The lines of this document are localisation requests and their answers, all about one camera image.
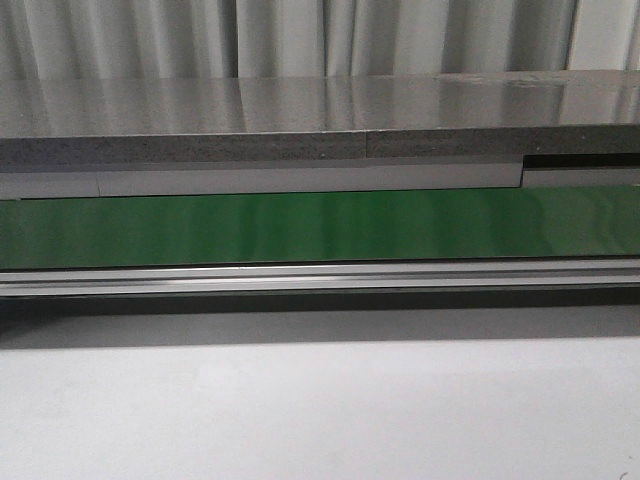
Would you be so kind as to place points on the grey rear conveyor guide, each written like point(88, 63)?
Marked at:
point(283, 176)

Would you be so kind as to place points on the green conveyor belt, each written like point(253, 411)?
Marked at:
point(320, 227)

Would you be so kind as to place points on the aluminium front conveyor rail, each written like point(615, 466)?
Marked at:
point(357, 277)

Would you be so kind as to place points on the white pleated curtain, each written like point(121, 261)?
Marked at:
point(215, 39)

